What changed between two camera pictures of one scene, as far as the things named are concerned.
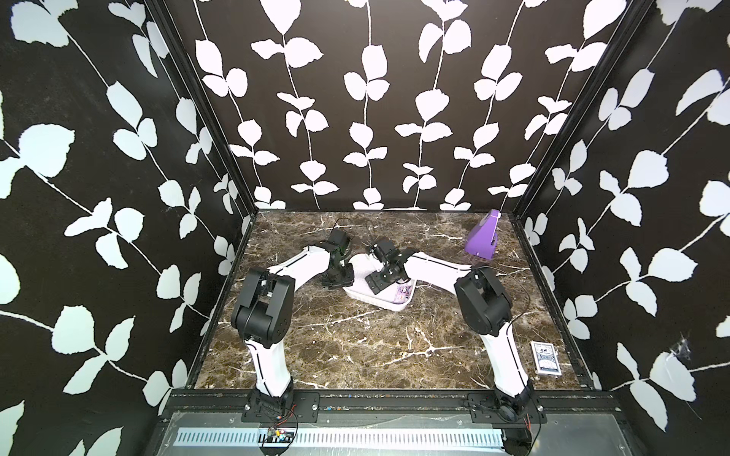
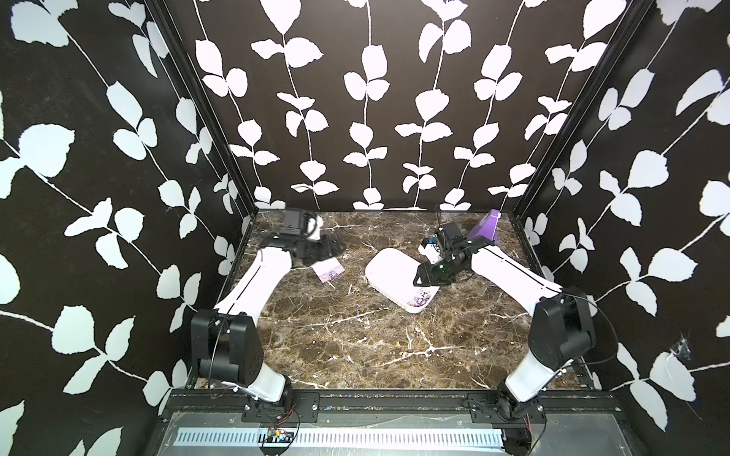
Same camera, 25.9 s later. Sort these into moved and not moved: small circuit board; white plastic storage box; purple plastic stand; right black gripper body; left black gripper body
Moved: left black gripper body; white plastic storage box; right black gripper body
Not moved: purple plastic stand; small circuit board
